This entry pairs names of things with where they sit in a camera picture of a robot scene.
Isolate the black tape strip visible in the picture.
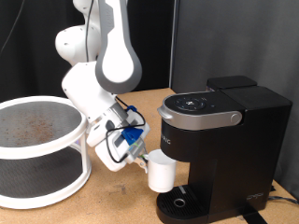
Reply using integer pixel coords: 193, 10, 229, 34
237, 208, 269, 224

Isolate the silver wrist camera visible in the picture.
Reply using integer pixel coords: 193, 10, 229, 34
111, 133, 148, 163

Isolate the black robot camera cable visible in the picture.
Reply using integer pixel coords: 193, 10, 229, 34
84, 0, 148, 164

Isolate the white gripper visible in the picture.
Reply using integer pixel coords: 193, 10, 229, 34
86, 109, 151, 175

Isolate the coffee machine lid silver handle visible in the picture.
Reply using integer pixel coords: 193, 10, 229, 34
157, 91, 244, 132

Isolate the grey partition panel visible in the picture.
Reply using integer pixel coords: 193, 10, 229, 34
169, 0, 299, 200

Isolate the white mug green handle mark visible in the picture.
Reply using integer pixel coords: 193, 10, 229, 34
146, 148, 178, 193

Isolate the black round drip tray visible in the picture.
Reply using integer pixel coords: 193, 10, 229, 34
155, 185, 209, 224

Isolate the white two-tier turntable shelf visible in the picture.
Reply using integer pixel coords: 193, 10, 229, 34
0, 95, 93, 210

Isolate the black Keurig coffee machine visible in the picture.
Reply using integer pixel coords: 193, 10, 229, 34
160, 75, 293, 224

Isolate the black curtain backdrop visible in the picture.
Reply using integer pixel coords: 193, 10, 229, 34
0, 0, 176, 104

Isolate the braided power cable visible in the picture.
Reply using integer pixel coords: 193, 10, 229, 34
267, 195, 299, 206

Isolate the blue plastic clip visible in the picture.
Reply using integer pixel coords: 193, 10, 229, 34
121, 105, 145, 146

